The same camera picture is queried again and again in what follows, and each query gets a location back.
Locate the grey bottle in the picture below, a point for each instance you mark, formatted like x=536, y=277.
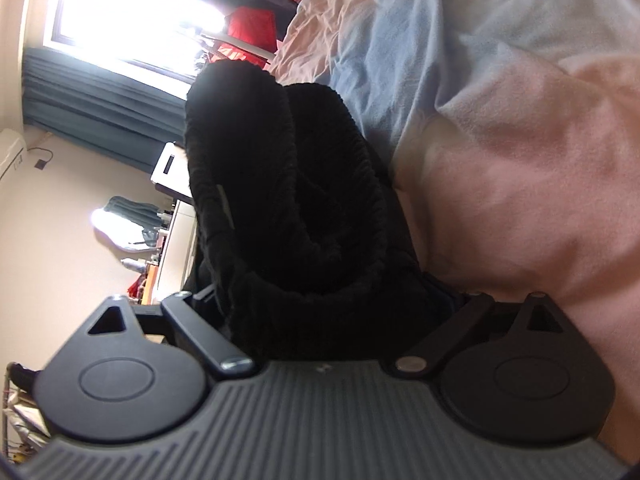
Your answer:
x=134, y=263

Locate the black pants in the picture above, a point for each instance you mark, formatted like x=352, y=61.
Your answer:
x=300, y=185

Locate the red garment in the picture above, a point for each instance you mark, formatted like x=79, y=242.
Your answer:
x=250, y=25

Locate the narrow blue curtain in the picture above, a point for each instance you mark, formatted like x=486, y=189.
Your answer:
x=100, y=105

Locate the dark wall socket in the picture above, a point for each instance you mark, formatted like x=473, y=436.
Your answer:
x=40, y=164

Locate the white air conditioner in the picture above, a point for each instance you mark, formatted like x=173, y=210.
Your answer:
x=12, y=152

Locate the bright window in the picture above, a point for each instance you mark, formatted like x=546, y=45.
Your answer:
x=125, y=10

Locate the white dresser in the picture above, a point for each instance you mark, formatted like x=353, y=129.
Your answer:
x=177, y=240

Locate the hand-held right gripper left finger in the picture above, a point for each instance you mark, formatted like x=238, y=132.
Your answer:
x=200, y=327

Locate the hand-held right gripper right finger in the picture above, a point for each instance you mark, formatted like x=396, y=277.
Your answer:
x=450, y=332

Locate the pastel bed sheet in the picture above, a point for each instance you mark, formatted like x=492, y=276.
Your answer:
x=525, y=160

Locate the white backed chair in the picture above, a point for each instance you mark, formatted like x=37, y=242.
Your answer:
x=170, y=165

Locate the wooden tray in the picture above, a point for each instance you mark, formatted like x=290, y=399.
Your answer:
x=150, y=282

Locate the wavy wall mirror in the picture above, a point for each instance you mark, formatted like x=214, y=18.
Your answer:
x=125, y=220

